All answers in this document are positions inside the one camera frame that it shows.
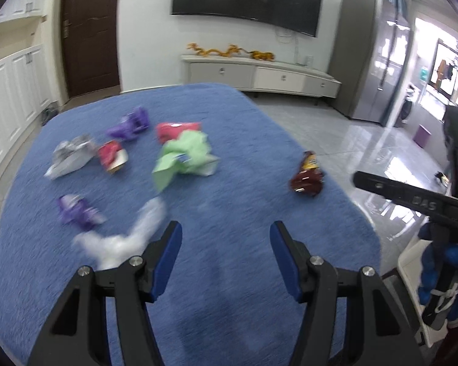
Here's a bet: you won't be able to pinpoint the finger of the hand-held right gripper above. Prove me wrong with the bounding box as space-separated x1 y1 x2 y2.
353 171 458 218

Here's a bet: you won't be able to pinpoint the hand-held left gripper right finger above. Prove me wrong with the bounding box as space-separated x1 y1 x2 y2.
270 220 424 366

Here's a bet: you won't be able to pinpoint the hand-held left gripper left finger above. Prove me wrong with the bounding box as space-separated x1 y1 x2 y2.
27 220 183 366

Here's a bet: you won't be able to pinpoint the white plastic bag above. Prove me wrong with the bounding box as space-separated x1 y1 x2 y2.
72 197 168 271

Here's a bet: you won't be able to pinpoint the dark red snack bag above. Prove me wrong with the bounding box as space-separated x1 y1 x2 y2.
289 151 325 198

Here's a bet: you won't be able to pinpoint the purple wrapper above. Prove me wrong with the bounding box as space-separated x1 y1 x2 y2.
58 194 107 232
107 107 151 142

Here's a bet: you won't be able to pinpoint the green wrapper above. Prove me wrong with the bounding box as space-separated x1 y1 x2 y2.
152 130 220 194

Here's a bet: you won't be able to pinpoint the red and white wrapper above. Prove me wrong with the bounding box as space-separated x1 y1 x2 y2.
97 140 129 174

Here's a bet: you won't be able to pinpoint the silver wrapper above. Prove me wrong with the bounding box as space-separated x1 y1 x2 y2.
44 134 99 181

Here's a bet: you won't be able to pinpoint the purple stool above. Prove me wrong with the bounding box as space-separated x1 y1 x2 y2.
414 124 433 147

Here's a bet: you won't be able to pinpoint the white washing machine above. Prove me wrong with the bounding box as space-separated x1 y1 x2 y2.
399 86 418 126

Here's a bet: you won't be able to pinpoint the blue blanket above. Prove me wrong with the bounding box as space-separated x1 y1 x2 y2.
0 83 384 366

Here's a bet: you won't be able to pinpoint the hanging clothes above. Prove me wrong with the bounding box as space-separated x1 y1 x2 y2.
437 59 458 84

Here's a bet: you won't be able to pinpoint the grey refrigerator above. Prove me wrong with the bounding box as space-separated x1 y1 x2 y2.
330 0 413 124

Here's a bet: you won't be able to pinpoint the golden tiger figurine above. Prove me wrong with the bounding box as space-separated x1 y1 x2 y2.
249 50 277 62

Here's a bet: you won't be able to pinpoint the white television cabinet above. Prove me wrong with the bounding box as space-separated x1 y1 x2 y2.
180 54 342 102

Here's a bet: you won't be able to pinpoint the golden dragon figurine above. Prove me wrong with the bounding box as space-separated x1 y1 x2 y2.
187 43 253 59

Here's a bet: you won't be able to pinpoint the white built-in cabinet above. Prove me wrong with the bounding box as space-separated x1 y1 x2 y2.
0 0 58 195

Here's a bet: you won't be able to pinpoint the dark brown door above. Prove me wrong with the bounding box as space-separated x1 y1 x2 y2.
61 0 122 99

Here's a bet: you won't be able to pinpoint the television cable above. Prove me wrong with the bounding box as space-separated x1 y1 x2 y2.
278 30 303 65

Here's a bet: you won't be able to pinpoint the black wall television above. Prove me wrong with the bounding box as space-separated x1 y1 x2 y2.
170 0 325 39

